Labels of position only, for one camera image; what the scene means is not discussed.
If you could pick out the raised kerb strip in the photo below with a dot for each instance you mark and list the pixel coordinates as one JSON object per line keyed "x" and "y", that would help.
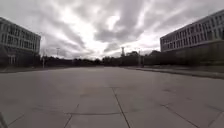
{"x": 186, "y": 72}

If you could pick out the slim tower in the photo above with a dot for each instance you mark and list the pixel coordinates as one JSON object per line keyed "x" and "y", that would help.
{"x": 122, "y": 51}

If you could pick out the grey concrete slab plaza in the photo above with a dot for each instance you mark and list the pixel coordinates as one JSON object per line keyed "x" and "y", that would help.
{"x": 110, "y": 96}

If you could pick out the pale multi-storey building with windows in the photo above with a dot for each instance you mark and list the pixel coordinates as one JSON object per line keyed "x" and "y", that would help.
{"x": 196, "y": 36}

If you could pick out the row of dark trees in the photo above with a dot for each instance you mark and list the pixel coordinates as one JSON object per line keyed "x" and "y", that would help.
{"x": 93, "y": 61}

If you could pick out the long grey building with windows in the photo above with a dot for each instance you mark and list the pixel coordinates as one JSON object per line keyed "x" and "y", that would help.
{"x": 16, "y": 41}

